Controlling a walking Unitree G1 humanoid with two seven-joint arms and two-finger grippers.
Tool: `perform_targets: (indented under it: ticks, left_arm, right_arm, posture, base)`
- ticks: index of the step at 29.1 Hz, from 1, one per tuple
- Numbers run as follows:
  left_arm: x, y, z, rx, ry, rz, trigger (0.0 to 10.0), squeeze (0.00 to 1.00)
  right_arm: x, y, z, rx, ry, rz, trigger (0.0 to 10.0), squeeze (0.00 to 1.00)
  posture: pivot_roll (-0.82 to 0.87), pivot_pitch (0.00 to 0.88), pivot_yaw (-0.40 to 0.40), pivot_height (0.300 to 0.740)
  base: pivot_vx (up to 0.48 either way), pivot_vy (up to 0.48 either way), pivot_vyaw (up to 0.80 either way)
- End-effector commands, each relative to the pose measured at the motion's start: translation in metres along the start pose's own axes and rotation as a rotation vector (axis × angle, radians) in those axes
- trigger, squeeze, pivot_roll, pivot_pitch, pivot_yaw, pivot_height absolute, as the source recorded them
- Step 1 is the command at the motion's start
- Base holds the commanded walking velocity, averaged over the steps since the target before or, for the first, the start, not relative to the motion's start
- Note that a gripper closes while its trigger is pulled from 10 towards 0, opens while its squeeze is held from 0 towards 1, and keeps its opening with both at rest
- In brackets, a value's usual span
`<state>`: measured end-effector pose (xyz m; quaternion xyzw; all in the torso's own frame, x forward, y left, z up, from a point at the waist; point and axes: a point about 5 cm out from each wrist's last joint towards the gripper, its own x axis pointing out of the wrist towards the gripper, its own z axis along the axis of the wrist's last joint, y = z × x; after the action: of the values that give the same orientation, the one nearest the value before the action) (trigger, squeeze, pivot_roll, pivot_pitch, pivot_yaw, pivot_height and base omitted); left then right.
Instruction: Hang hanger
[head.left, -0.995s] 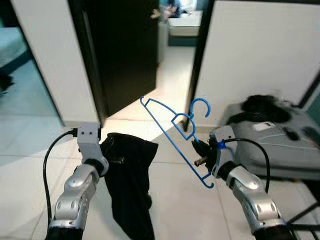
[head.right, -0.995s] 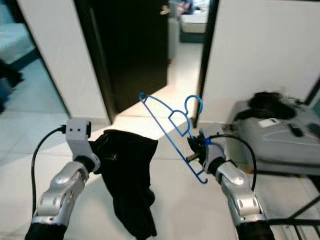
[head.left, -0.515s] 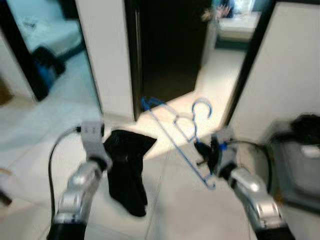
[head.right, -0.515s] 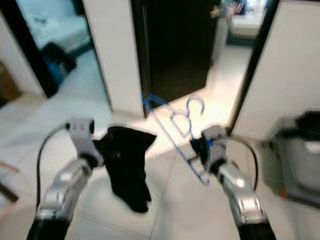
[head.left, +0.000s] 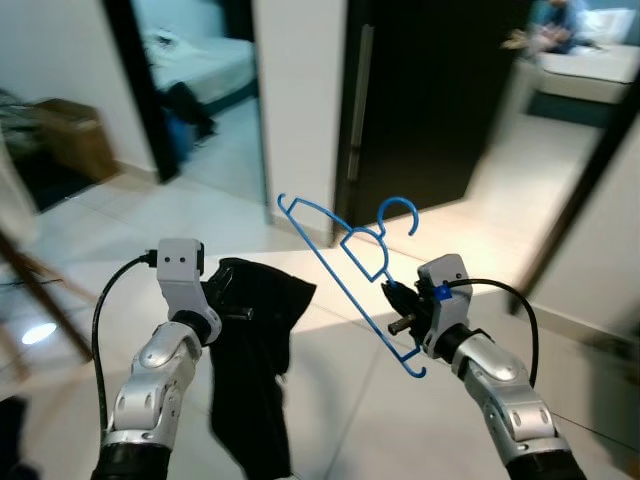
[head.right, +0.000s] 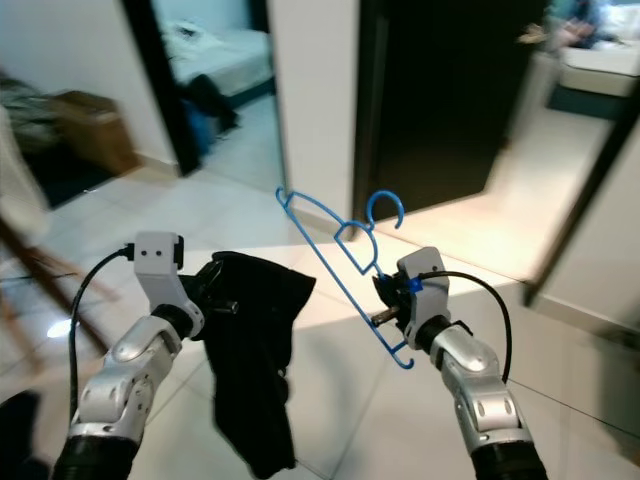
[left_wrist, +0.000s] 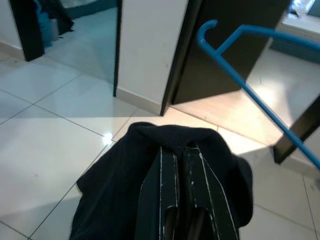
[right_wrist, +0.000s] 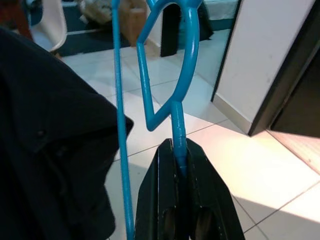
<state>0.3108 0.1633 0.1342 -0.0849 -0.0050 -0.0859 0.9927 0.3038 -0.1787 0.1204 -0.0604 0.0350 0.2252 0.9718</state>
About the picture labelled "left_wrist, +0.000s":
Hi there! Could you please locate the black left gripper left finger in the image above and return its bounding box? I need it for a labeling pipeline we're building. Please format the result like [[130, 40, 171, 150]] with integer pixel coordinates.
[[136, 146, 181, 240]]

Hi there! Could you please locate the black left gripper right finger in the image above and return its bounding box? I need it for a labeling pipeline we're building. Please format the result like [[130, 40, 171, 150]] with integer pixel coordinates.
[[183, 146, 241, 240]]

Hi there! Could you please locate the blue plastic hanger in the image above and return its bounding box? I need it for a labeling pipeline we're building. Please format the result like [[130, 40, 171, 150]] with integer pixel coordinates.
[[196, 19, 320, 172]]

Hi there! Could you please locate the black door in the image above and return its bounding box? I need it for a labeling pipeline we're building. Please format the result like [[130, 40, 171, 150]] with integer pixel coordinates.
[[169, 0, 292, 106]]

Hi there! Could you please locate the white bed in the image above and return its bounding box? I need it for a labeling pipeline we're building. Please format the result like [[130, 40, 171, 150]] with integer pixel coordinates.
[[271, 9, 320, 65]]

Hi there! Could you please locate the blue cloth bundle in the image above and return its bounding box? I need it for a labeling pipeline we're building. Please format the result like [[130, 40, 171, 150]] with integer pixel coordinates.
[[33, 0, 55, 48]]

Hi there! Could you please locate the black door frame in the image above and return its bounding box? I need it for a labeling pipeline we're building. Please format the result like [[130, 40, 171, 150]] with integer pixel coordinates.
[[159, 0, 320, 165], [8, 0, 124, 98]]

